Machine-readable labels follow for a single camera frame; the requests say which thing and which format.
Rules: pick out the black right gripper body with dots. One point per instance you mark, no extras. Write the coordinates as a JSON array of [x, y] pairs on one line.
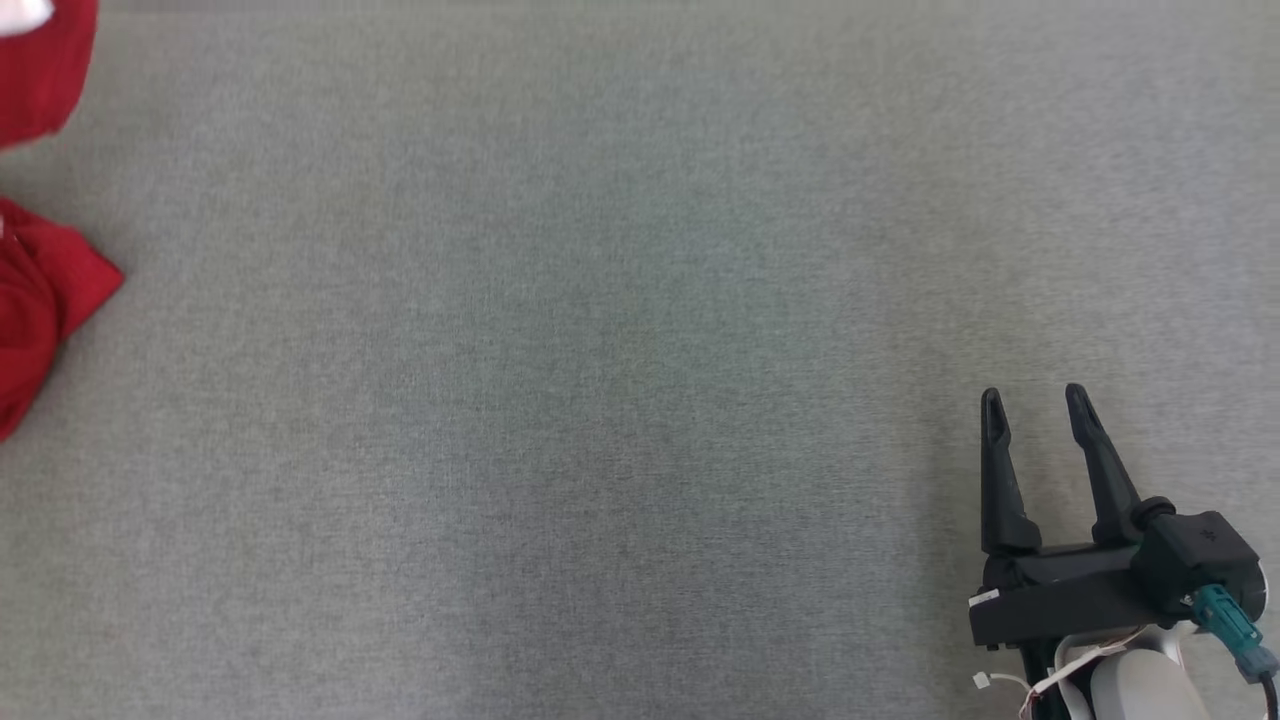
[[1070, 595]]

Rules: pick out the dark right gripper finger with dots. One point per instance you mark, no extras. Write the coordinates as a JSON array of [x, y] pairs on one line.
[[1112, 490], [1000, 500]]

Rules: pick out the red jersey with letter print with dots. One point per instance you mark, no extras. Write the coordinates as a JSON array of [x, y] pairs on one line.
[[40, 300]]

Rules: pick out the grey fabric sofa seat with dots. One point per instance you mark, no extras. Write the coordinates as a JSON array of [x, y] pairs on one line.
[[560, 380]]

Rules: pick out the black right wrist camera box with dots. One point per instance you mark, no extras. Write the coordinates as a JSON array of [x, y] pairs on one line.
[[1195, 555]]

